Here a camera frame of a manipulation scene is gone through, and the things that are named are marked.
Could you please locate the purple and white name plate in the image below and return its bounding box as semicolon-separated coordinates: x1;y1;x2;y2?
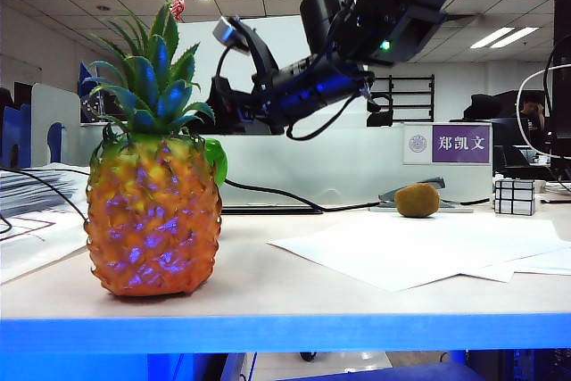
402;122;492;167

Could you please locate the silver mirror cube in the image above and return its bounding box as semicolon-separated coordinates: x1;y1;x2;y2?
493;178;536;217

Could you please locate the plastic pineapple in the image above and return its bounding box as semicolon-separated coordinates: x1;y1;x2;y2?
83;1;223;297

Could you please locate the black office chair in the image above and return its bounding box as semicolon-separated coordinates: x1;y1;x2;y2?
365;86;393;128
461;93;518;123

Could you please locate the white cable loop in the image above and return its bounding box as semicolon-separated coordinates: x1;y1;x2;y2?
515;63;571;162

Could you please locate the large white paper sheet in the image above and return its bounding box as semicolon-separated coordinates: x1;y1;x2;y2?
266;212;571;294

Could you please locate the black shelf rack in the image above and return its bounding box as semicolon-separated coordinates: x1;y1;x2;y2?
368;74;435;123

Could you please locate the thick black monitor cable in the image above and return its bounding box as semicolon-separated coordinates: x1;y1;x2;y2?
222;178;492;215

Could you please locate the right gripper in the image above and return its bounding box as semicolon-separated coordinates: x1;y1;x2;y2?
207;72;295;135

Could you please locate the seated person in background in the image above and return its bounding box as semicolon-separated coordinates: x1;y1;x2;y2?
519;90;548;132

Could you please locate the stack of printed paper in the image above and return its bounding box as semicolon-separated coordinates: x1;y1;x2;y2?
0;162;90;217

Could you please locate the grey stapler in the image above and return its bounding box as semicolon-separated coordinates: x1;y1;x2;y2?
377;176;465;211

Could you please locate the blue triangular board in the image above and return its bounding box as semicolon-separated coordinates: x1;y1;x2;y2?
79;61;98;99

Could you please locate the frosted desk partition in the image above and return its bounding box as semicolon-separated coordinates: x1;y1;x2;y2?
79;123;494;209

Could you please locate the brown kiwi fruit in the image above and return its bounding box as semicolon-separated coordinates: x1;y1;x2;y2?
393;183;441;219

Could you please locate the white translucent file holder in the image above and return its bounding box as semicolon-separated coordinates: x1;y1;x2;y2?
29;83;82;168

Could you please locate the blue file holder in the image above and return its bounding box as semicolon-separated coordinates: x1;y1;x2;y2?
0;103;63;170

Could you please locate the black monitor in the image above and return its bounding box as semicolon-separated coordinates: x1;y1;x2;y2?
548;0;571;181

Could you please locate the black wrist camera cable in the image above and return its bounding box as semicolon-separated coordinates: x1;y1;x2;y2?
285;81;374;141

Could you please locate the green plastic apple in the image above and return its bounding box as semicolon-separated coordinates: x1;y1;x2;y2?
203;138;228;188

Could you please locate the white AOC monitor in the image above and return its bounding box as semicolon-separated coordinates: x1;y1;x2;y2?
173;14;369;130

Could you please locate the black-white dotted pattern board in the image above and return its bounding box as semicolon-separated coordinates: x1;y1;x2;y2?
79;95;108;123

